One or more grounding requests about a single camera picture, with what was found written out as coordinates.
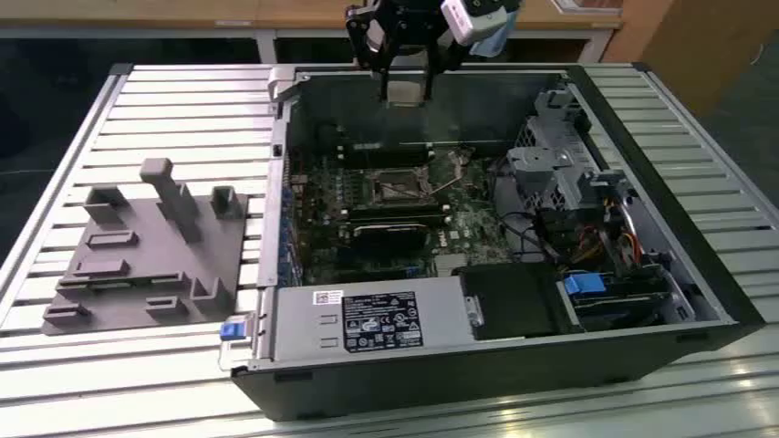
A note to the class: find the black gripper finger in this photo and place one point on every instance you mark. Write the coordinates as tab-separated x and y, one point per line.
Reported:
428	82
384	82

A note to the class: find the silver square CPU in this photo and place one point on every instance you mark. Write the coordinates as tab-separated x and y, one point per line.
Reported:
405	93

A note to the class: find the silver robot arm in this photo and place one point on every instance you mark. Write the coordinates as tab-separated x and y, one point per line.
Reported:
496	38

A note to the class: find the CPU socket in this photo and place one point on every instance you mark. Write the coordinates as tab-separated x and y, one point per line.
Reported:
395	187

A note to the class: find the RAM stick with label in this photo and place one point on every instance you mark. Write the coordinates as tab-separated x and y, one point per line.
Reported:
389	147

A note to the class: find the metal drive cage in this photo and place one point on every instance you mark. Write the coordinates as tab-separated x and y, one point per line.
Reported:
547	169

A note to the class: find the green motherboard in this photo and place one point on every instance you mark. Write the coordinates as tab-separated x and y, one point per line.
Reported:
480	228

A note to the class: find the black graphics card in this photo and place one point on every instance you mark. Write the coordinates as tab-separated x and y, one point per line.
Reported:
389	237

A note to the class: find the silver chipset heatsink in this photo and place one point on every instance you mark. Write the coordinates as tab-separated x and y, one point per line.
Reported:
449	264

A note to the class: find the wooden desk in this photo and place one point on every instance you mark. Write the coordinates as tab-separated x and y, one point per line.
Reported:
152	11

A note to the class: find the wooden cabinet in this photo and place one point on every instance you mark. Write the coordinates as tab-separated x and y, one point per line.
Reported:
712	50

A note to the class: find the black plastic fan shroud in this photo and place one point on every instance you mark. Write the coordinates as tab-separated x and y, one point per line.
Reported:
511	301

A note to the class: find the blue disk carrier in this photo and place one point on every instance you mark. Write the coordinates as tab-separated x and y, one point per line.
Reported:
583	284

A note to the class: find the grey power supply unit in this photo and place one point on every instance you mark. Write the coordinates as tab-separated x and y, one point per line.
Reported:
304	319

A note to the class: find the grey parts rack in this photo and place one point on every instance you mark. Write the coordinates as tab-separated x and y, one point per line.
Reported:
152	255

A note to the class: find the black hard disk drive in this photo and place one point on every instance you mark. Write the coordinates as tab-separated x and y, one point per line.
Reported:
615	310

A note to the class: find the blue case latch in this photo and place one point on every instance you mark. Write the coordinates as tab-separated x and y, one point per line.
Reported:
232	331

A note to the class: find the black PC case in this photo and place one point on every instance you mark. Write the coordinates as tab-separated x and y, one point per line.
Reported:
425	388

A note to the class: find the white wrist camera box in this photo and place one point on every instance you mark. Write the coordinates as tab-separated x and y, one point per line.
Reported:
465	20

